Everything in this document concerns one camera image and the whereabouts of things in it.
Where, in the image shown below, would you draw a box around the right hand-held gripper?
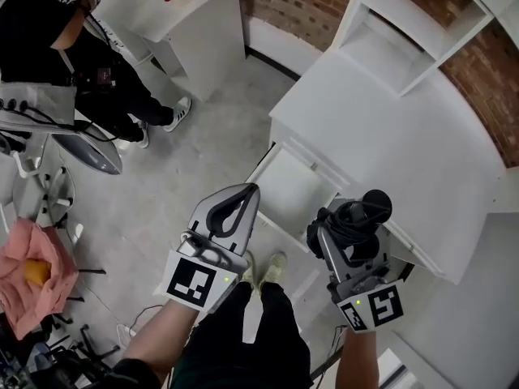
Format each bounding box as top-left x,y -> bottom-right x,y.
317,224 -> 405,333

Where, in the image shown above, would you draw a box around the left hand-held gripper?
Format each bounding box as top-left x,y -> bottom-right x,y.
164,182 -> 261,314

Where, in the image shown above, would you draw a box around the black umbrella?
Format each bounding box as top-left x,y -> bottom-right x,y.
306,189 -> 394,267

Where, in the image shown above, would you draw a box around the white drawer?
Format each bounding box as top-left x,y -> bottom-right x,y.
246,141 -> 350,254

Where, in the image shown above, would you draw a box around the person's left forearm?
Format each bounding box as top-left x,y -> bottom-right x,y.
121,297 -> 204,377

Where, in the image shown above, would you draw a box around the person's right forearm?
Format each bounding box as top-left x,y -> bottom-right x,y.
335,325 -> 383,389

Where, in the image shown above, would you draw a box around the person's left shoe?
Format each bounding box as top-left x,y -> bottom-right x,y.
242,252 -> 261,296

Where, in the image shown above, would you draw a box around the person's right shoe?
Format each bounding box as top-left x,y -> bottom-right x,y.
259,250 -> 289,286

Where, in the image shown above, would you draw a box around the white desk cabinet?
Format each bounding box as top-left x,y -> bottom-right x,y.
267,49 -> 508,285

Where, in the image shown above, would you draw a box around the person's black trousers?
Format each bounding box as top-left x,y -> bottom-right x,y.
169,280 -> 314,389

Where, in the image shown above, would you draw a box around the white tall cabinet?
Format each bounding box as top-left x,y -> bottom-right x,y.
92,0 -> 253,102

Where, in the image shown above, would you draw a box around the white chair base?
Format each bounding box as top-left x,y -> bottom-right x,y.
11,151 -> 77,229

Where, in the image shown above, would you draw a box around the black chair base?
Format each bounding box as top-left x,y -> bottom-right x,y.
40,323 -> 122,383

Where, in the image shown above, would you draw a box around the yellow object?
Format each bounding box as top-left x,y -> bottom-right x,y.
24,259 -> 53,288

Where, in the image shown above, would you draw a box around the white power strip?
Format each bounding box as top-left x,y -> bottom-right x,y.
97,17 -> 135,61

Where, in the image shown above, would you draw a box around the pink cloth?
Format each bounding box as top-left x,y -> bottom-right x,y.
0,216 -> 81,340

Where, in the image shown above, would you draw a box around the white shelf unit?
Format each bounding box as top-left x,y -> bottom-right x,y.
331,0 -> 496,97

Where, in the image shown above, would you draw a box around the black cable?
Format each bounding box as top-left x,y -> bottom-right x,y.
310,325 -> 350,381

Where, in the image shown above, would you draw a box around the grey panel with cables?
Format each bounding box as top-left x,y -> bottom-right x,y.
0,81 -> 79,136

